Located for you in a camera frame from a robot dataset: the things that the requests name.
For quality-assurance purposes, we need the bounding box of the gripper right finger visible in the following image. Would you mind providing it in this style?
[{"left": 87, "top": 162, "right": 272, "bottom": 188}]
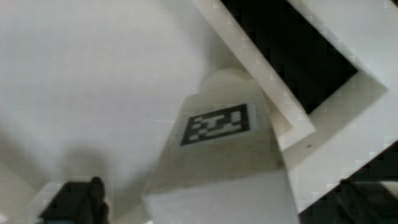
[{"left": 300, "top": 180, "right": 398, "bottom": 224}]

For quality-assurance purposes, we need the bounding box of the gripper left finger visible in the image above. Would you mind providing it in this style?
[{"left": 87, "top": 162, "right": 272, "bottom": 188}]
[{"left": 39, "top": 177, "right": 110, "bottom": 224}]

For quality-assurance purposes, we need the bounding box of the white square tabletop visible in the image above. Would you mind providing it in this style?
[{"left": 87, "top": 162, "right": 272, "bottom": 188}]
[{"left": 0, "top": 0, "right": 313, "bottom": 224}]

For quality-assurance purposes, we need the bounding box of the white front fence bar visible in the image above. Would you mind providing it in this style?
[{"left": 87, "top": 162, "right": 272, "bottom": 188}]
[{"left": 283, "top": 0, "right": 398, "bottom": 214}]

